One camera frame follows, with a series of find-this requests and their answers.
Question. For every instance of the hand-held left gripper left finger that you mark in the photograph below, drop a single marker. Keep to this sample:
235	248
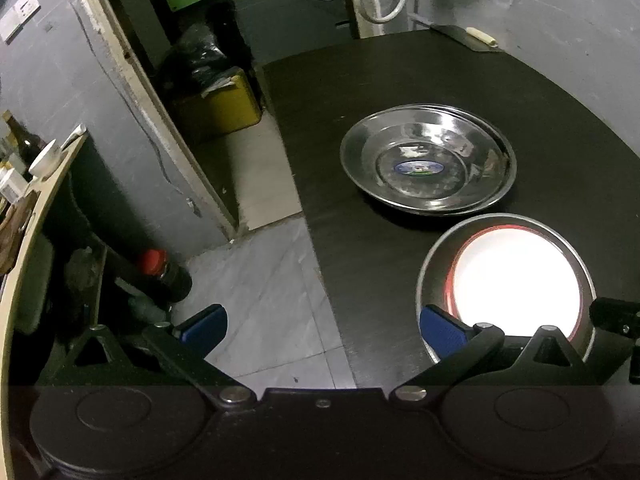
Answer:
205	325

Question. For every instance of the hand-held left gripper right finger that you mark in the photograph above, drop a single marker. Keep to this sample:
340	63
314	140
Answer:
442	330

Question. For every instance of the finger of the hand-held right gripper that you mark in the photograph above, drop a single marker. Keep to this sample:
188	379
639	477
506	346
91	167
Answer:
617	317

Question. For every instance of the large white bowl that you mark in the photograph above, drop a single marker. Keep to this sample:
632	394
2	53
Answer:
451	276

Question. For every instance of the steel bowl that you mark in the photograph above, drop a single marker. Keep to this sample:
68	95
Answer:
436	270

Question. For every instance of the steel plate with blue sticker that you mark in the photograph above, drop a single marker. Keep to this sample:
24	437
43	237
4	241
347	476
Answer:
420	160

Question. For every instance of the plain steel plate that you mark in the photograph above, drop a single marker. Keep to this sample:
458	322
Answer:
511	162

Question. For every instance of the dark bottle with red cap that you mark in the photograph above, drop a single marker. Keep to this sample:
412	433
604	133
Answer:
162	275

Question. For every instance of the wooden counter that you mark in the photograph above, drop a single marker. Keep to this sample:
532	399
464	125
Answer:
35	240

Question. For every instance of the brown cloth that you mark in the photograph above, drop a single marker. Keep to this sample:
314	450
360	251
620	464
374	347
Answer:
15	232

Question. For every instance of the yellow box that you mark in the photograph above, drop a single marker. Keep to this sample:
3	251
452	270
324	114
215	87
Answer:
225	107

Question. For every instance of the white cup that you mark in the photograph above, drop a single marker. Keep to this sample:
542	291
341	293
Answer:
45	160

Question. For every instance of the white spoon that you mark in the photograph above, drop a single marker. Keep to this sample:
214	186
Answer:
74	136

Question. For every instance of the small white jar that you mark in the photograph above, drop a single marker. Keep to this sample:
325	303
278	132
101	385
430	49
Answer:
11	182

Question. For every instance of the dark glass bottle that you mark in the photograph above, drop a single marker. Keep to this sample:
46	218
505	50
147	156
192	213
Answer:
25	142

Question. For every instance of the black garbage bag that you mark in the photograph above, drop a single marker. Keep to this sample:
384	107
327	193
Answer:
200	57

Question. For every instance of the white wall switch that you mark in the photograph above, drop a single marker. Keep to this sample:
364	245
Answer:
20	15

